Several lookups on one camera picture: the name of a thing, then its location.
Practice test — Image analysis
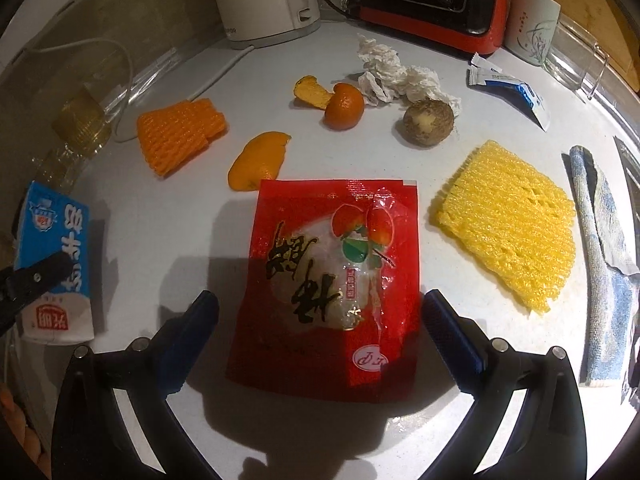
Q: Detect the yellow foam fruit net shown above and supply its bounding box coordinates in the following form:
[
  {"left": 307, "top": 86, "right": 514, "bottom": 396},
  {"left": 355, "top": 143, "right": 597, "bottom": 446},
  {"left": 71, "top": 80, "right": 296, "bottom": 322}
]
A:
[{"left": 431, "top": 140, "right": 576, "bottom": 314}]

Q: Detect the partly peeled mandarin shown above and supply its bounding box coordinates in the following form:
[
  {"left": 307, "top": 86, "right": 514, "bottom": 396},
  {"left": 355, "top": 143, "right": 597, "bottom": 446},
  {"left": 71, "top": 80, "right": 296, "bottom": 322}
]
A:
[{"left": 323, "top": 82, "right": 364, "bottom": 130}]

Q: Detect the orange foam fruit net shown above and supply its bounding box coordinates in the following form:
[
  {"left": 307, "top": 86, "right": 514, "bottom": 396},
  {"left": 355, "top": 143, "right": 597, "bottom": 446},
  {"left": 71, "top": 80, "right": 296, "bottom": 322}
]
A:
[{"left": 137, "top": 99, "right": 227, "bottom": 178}]

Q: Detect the small curled orange peel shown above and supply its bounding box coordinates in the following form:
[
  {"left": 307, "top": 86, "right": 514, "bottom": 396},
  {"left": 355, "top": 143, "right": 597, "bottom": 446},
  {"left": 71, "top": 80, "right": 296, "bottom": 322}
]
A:
[{"left": 293, "top": 75, "right": 333, "bottom": 110}]

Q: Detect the white wall socket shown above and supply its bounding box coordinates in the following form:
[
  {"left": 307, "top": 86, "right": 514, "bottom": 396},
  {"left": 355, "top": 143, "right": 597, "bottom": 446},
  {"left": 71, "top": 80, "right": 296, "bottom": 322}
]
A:
[{"left": 1, "top": 0, "right": 81, "bottom": 72}]

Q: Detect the red snack bag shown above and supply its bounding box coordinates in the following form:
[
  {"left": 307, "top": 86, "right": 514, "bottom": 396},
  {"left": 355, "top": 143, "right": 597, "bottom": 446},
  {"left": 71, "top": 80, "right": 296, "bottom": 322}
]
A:
[{"left": 227, "top": 180, "right": 420, "bottom": 403}]

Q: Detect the amber glass jar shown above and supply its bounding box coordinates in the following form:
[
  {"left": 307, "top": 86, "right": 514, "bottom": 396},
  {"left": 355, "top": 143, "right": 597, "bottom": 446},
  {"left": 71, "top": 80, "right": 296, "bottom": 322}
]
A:
[{"left": 34, "top": 88, "right": 112, "bottom": 194}]

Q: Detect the small torn white wrapper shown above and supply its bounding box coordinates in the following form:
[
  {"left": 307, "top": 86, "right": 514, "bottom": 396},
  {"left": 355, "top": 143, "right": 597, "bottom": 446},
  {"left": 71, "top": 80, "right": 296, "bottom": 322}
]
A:
[{"left": 470, "top": 52, "right": 502, "bottom": 74}]

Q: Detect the clear glass mug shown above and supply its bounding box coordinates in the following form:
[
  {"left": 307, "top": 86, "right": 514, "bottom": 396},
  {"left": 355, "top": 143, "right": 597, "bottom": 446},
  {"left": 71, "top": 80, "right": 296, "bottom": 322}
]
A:
[{"left": 544, "top": 14, "right": 610, "bottom": 99}]

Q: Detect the blue white sachet wrapper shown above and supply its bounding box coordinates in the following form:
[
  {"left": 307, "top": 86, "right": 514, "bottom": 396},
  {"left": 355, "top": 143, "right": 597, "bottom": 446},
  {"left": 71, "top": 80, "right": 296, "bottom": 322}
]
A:
[{"left": 468, "top": 66, "right": 551, "bottom": 131}]

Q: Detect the blue white dish cloth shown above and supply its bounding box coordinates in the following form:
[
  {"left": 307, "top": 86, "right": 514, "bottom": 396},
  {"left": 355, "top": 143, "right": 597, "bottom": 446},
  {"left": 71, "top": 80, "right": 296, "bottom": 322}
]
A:
[{"left": 568, "top": 145, "right": 639, "bottom": 387}]

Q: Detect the white ceramic cup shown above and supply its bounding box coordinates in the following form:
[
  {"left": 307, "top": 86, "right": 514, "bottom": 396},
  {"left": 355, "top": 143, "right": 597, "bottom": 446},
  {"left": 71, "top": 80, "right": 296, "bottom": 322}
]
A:
[{"left": 503, "top": 0, "right": 561, "bottom": 66}]

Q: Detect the large orange peel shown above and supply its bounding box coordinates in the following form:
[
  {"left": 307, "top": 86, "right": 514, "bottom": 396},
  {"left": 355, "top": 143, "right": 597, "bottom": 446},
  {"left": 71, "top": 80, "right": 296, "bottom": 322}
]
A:
[{"left": 228, "top": 131, "right": 291, "bottom": 192}]

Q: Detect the crumpled white tissue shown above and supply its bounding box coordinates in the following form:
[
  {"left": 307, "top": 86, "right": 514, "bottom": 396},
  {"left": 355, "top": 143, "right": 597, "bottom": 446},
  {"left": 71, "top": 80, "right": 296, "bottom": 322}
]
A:
[{"left": 357, "top": 35, "right": 462, "bottom": 118}]

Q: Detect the blue white milk carton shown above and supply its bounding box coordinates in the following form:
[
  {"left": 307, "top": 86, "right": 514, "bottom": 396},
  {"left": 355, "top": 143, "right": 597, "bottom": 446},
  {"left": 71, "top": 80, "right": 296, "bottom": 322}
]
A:
[{"left": 14, "top": 181, "right": 94, "bottom": 346}]

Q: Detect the wooden cutting board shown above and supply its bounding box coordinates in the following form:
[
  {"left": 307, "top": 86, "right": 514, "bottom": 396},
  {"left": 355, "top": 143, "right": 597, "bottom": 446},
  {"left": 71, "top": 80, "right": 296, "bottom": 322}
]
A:
[{"left": 554, "top": 0, "right": 639, "bottom": 92}]

